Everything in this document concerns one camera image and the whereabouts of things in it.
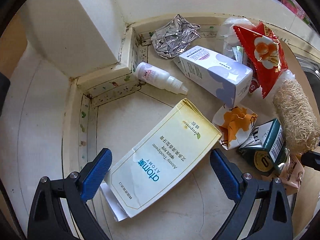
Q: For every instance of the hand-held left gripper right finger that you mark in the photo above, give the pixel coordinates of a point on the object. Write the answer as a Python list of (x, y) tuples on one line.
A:
[(225, 175)]

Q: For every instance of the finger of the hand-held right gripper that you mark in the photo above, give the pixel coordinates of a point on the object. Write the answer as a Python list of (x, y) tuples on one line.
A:
[(311, 158)]

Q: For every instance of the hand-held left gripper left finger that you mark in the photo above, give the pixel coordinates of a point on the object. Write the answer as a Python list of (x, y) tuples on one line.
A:
[(97, 175)]

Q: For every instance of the white and orange paper bag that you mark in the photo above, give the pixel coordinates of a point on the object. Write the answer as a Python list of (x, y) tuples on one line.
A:
[(237, 125)]

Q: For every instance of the cream toothpaste box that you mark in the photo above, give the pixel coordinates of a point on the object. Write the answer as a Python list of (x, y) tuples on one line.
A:
[(162, 160)]

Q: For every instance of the red snack packet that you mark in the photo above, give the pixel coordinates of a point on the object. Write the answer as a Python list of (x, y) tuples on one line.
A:
[(265, 55)]

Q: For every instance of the silver foil bag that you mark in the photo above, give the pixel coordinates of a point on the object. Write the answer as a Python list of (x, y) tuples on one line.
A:
[(172, 38)]

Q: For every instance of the small pink packet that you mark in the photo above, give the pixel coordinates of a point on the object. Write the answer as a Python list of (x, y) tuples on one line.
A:
[(291, 175)]

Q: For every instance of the dark green carton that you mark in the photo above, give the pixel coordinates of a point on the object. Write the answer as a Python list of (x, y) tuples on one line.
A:
[(270, 140)]

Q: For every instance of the beige loofah sponge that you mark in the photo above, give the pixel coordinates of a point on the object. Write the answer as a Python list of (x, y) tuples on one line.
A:
[(295, 115)]

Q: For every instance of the stainless steel sink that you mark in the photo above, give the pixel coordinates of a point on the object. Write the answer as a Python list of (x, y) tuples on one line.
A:
[(310, 65)]

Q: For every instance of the white and purple carton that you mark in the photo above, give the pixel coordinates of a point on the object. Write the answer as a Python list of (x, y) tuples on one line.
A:
[(212, 72)]

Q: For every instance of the white dropper bottle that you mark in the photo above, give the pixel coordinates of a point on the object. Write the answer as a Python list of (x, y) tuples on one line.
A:
[(155, 75)]

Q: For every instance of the green and white packet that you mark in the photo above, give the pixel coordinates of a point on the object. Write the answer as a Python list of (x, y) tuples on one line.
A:
[(237, 53)]

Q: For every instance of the white plastic bag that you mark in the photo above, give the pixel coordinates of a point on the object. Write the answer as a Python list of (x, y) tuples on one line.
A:
[(230, 32)]

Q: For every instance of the wooden cutting board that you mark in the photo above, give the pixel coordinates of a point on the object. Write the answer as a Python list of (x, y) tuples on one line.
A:
[(12, 50)]

